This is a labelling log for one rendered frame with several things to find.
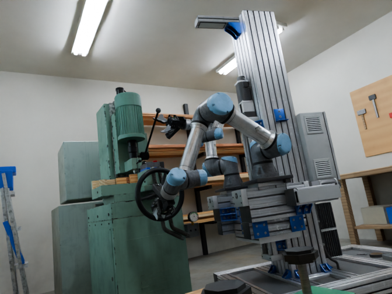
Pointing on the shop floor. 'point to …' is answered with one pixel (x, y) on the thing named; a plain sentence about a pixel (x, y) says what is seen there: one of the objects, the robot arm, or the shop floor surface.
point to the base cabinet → (137, 257)
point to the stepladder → (6, 181)
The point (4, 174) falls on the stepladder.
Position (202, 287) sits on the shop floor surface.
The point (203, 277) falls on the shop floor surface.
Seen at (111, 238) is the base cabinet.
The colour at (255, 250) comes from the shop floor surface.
